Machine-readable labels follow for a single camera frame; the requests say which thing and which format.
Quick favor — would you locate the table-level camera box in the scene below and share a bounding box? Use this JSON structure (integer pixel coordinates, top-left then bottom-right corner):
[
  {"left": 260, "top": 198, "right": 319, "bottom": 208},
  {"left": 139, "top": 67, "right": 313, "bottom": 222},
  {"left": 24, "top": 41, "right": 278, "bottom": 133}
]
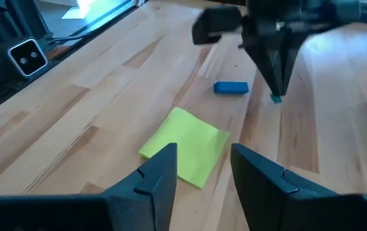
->
[{"left": 6, "top": 36, "right": 49, "bottom": 79}]

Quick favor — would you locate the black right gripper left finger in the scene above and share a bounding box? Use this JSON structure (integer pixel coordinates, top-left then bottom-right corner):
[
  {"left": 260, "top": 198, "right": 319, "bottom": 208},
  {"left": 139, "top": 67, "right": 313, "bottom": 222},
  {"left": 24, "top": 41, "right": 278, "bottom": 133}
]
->
[{"left": 0, "top": 142, "right": 178, "bottom": 231}]

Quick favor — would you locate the green sticky notes pad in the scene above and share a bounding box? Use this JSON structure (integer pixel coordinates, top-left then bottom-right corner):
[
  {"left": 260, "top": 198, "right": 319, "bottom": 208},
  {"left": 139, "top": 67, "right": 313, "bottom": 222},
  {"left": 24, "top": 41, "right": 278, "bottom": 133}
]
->
[{"left": 138, "top": 107, "right": 231, "bottom": 189}]

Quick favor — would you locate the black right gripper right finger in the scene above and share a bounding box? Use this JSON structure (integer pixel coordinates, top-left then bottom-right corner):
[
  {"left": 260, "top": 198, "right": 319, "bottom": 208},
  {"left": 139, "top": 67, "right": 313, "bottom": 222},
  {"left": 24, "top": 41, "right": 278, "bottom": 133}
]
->
[{"left": 230, "top": 142, "right": 367, "bottom": 231}]

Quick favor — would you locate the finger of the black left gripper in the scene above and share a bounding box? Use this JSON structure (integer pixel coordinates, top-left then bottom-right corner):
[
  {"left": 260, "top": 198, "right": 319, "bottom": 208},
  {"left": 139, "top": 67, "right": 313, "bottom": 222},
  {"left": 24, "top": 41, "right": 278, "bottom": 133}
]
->
[
  {"left": 191, "top": 5, "right": 280, "bottom": 96},
  {"left": 278, "top": 31, "right": 310, "bottom": 96}
]

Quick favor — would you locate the blue eraser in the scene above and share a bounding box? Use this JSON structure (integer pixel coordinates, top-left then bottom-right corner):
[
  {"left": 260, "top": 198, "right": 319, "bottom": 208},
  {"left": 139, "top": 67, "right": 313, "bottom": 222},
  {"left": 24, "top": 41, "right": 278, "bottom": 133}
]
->
[{"left": 213, "top": 81, "right": 250, "bottom": 96}]

